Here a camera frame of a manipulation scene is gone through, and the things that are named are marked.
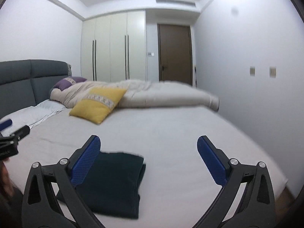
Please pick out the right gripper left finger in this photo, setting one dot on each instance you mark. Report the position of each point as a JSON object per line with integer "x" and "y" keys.
{"x": 40, "y": 207}

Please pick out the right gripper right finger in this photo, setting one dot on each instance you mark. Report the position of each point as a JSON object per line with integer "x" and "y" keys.
{"x": 246, "y": 198}

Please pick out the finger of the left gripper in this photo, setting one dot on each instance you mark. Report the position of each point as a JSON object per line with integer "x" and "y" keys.
{"x": 16, "y": 136}
{"x": 5, "y": 124}

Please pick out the dark green knit sweater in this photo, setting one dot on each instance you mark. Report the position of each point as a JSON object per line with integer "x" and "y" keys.
{"x": 111, "y": 186}

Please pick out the person's left hand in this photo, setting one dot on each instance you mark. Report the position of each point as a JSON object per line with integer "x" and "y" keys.
{"x": 6, "y": 184}

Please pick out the white flat pillow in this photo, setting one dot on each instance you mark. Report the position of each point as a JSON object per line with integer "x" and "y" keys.
{"x": 33, "y": 115}

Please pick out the grey upholstered headboard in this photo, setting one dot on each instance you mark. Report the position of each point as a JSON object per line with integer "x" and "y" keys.
{"x": 26, "y": 83}

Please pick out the white bed mattress sheet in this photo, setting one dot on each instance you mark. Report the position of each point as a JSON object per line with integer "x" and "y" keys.
{"x": 177, "y": 187}

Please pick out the purple patterned pillow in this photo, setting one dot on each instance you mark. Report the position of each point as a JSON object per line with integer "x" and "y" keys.
{"x": 68, "y": 82}

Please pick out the yellow patterned cushion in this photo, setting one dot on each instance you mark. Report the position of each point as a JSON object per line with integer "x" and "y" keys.
{"x": 97, "y": 104}

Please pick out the beige duvet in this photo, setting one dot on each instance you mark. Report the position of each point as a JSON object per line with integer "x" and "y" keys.
{"x": 141, "y": 94}

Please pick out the white wardrobe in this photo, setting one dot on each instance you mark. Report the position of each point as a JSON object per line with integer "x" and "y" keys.
{"x": 113, "y": 47}

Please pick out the brown door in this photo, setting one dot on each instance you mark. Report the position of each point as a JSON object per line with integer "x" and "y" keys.
{"x": 175, "y": 53}

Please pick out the wall socket far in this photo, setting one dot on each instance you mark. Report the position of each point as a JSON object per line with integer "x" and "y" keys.
{"x": 252, "y": 71}

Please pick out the wall socket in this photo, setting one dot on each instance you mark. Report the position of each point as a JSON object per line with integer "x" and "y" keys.
{"x": 272, "y": 72}
{"x": 252, "y": 71}

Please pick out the wall socket near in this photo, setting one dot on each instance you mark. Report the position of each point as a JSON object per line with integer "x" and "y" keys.
{"x": 272, "y": 72}

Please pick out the wall switch panel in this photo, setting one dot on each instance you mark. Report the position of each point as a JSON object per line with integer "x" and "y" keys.
{"x": 151, "y": 54}

